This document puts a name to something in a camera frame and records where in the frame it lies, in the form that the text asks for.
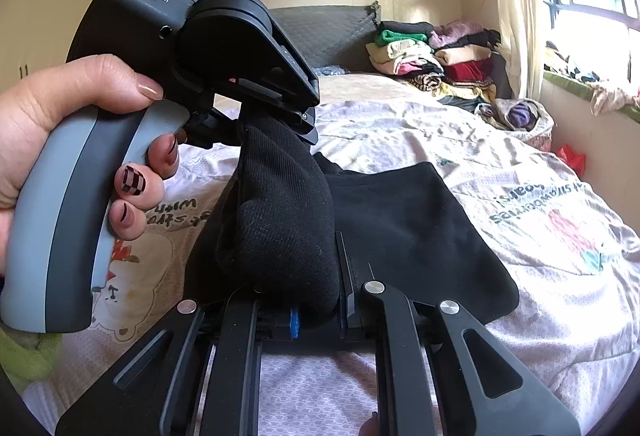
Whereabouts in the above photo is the pink printed blanket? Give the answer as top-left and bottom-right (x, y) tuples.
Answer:
(20, 98), (640, 436)

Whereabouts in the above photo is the bag of clothes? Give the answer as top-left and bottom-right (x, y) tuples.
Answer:
(475, 96), (556, 151)

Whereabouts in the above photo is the cream wardrobe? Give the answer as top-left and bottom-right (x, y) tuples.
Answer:
(0, 0), (108, 91)

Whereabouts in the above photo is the black ribbed sock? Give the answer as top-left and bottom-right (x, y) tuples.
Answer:
(215, 118), (343, 329)

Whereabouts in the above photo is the pale pink crumpled cloth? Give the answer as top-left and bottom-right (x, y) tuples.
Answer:
(589, 83), (640, 117)

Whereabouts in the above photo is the green cloth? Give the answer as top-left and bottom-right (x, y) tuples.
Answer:
(0, 326), (63, 397)

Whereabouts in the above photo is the black white patterned cloth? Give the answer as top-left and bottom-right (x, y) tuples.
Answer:
(544, 40), (602, 84)

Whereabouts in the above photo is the pile of folded clothes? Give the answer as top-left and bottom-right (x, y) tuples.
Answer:
(365, 18), (503, 99)

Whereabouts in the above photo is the red plastic bag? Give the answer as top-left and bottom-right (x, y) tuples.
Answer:
(555, 143), (587, 179)

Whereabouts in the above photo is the grey quilted headboard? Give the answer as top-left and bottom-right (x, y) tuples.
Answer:
(267, 0), (383, 69)

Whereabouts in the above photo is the person's left hand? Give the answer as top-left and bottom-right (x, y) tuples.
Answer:
(0, 53), (181, 277)

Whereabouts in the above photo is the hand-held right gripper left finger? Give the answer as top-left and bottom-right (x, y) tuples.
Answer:
(55, 286), (301, 436)

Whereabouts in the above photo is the green sill cover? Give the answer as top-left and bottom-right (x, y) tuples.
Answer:
(542, 68), (640, 124)

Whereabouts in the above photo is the beige bed sheet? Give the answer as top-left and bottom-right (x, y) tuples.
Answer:
(315, 73), (451, 109)

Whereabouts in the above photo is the plain black cloth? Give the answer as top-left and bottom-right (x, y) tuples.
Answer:
(185, 153), (521, 332)

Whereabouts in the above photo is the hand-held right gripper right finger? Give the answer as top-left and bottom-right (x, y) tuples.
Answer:
(334, 231), (581, 436)

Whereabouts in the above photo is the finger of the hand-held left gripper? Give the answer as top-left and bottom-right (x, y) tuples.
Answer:
(240, 92), (319, 147)

